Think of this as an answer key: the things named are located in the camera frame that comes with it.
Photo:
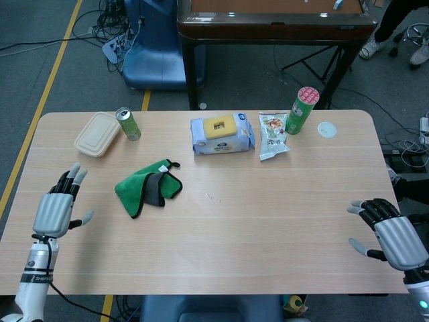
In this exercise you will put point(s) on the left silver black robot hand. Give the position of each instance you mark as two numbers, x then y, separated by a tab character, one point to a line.
53	214

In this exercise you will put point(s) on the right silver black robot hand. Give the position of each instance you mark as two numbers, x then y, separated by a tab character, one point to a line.
399	243

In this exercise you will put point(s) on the green cloth with grey backing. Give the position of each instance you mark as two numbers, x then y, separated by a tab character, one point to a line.
130	189

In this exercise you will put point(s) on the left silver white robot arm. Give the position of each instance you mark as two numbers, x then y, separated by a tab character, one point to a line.
33	288

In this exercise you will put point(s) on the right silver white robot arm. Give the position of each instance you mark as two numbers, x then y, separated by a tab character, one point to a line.
419	295

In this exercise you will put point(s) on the black floor box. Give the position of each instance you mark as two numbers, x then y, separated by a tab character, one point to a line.
407	162

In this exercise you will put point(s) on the beige lidded lunch box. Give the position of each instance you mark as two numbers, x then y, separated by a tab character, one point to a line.
97	134

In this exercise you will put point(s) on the green drink can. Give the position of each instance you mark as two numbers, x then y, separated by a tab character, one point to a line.
130	126

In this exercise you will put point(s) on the white power strip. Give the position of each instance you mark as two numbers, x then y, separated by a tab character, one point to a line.
425	129

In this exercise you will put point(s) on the white round grommet cover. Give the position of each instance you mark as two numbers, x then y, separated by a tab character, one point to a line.
327	129

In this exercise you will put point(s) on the green chips tube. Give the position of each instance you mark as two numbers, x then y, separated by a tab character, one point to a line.
299	115

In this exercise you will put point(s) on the white green snack bag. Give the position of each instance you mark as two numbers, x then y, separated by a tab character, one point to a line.
273	135

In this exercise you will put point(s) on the blue white tissue pack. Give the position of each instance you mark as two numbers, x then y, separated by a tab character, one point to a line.
218	146

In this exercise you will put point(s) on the yellow sponge with square hole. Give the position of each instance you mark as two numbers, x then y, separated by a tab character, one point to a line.
209	127

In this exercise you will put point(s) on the blue robot chassis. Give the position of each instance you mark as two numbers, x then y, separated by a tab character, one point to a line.
207	308

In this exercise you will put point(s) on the small white floor disc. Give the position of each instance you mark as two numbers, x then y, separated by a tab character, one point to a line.
202	105

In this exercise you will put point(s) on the white sneaker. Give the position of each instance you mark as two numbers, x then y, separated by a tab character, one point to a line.
370	48
420	57

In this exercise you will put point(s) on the black tripod stand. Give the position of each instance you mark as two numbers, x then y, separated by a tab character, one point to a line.
321	63

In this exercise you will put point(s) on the chrome stool base with casters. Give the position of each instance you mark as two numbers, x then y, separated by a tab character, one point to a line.
414	33

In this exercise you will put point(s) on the blue white mahjong tile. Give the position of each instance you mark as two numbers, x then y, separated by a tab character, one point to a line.
338	4

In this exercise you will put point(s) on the dark brown mahjong table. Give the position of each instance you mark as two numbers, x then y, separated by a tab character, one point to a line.
268	30

